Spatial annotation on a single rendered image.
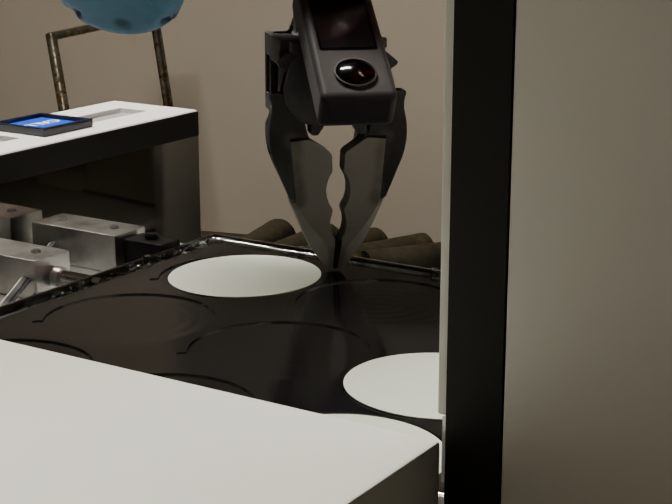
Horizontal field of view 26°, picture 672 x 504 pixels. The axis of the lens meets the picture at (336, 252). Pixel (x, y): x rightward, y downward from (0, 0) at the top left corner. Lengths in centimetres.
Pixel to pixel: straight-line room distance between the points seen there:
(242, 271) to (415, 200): 263
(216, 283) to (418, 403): 25
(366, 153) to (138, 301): 17
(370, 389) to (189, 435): 24
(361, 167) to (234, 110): 282
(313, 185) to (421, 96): 260
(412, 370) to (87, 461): 31
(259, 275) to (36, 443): 45
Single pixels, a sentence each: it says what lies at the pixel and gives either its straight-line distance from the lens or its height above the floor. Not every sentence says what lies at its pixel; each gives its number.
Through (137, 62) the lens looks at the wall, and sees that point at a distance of 388.
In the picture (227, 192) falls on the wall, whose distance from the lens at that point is 381.
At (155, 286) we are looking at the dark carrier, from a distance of 94.
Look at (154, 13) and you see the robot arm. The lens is 84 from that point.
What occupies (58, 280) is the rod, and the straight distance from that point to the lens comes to 99.
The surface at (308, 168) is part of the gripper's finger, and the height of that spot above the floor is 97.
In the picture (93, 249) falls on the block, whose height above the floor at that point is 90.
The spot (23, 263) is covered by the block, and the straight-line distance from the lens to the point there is 99.
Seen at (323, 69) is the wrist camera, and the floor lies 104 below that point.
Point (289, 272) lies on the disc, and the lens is 96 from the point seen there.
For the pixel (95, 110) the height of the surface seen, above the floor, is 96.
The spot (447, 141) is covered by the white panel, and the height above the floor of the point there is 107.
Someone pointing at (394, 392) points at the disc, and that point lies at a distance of 74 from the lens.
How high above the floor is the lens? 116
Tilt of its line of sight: 15 degrees down
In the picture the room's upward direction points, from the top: straight up
